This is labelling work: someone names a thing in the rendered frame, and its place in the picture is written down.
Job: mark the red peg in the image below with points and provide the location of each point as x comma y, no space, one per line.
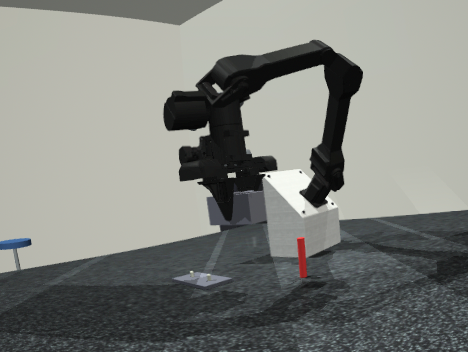
302,258

